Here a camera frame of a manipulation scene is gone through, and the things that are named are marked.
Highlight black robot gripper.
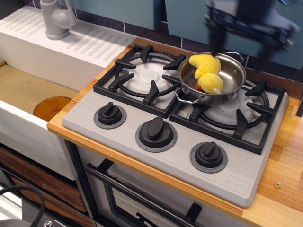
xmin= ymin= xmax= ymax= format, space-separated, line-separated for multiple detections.
xmin=205 ymin=0 xmax=300 ymax=71

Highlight stainless steel pot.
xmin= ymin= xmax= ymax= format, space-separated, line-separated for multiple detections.
xmin=175 ymin=52 xmax=246 ymax=106

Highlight yellow stuffed duck toy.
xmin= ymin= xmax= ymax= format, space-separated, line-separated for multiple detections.
xmin=189 ymin=54 xmax=224 ymax=95

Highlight black right stove knob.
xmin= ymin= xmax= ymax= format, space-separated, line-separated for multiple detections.
xmin=190 ymin=142 xmax=228 ymax=174

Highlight black stove knob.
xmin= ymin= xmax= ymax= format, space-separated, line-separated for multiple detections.
xmin=135 ymin=117 xmax=178 ymax=153
xmin=190 ymin=142 xmax=228 ymax=174
xmin=94 ymin=102 xmax=127 ymax=130

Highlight grey toy stove top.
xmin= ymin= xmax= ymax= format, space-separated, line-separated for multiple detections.
xmin=62 ymin=44 xmax=290 ymax=208

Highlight black middle stove knob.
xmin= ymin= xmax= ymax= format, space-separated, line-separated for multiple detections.
xmin=135 ymin=117 xmax=178 ymax=153

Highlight black left stove knob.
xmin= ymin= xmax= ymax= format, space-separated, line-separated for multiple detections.
xmin=94 ymin=102 xmax=127 ymax=130

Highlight black right burner grate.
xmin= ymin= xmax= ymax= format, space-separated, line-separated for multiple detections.
xmin=169 ymin=79 xmax=288 ymax=155

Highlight grey toy faucet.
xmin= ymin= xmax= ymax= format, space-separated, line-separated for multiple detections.
xmin=40 ymin=0 xmax=77 ymax=40

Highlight orange plastic bowl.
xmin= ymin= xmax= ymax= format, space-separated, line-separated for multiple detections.
xmin=33 ymin=96 xmax=71 ymax=122

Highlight white toy sink unit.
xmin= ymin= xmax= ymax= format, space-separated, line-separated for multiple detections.
xmin=0 ymin=6 xmax=135 ymax=180

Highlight wooden drawer fronts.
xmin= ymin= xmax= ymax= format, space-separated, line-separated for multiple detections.
xmin=0 ymin=144 xmax=94 ymax=227

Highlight oven door with black handle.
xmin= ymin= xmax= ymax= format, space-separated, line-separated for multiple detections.
xmin=85 ymin=158 xmax=204 ymax=227

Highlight black braided cable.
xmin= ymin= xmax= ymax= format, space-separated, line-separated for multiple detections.
xmin=0 ymin=185 xmax=46 ymax=227

